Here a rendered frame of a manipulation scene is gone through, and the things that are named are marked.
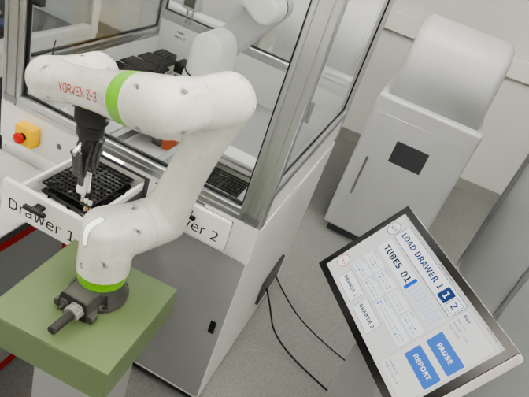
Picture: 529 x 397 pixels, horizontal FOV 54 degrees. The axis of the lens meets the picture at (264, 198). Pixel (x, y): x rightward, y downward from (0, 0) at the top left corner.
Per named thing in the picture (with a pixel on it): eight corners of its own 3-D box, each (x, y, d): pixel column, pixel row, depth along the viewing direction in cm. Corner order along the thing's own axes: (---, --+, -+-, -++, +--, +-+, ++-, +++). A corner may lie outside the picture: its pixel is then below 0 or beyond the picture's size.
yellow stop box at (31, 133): (29, 150, 179) (30, 132, 175) (12, 142, 180) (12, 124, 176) (39, 146, 183) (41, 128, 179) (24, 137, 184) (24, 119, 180)
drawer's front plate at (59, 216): (80, 253, 149) (84, 223, 144) (1, 208, 155) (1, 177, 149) (84, 250, 151) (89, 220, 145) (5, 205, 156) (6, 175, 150)
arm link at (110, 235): (146, 278, 135) (160, 220, 125) (93, 301, 123) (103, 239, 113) (117, 249, 140) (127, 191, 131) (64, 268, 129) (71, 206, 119)
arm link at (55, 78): (153, 120, 113) (150, 68, 109) (107, 129, 104) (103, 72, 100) (62, 95, 134) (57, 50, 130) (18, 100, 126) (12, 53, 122)
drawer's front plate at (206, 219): (222, 250, 169) (231, 224, 163) (146, 211, 174) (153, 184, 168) (224, 248, 170) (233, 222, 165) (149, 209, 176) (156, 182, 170)
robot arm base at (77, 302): (72, 353, 117) (75, 335, 114) (20, 320, 120) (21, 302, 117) (139, 290, 139) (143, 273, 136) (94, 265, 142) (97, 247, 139)
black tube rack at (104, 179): (87, 224, 158) (90, 206, 154) (40, 198, 161) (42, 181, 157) (130, 194, 176) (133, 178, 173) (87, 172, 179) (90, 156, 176)
